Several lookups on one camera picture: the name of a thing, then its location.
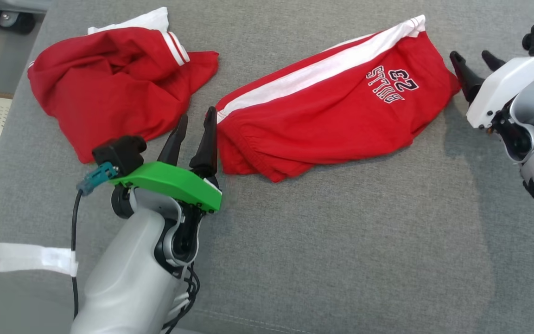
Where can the black caster wheel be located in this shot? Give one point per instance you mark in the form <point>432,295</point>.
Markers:
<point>16,22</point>

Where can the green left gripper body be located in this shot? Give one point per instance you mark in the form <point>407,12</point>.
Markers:
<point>169,181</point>

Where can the grey fabric sofa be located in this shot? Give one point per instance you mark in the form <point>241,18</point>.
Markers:
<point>341,232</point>

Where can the red basketball jersey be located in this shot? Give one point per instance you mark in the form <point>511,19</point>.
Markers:
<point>109,83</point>

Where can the grey wheeled base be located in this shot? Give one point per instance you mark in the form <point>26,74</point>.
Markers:
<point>21,4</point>

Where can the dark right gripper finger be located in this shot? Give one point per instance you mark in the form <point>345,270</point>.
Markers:
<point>467,79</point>
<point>494,61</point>

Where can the red basketball shorts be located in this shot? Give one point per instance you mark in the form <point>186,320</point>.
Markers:
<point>318,116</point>

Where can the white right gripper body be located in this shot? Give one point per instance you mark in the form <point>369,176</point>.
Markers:
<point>503,86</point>

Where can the white tape flag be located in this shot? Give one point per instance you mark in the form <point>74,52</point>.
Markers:
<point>30,257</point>

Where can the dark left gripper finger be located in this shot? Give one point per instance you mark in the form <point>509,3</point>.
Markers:
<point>206,148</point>
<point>174,144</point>

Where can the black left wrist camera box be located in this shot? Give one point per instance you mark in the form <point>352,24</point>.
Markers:
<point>118,150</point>

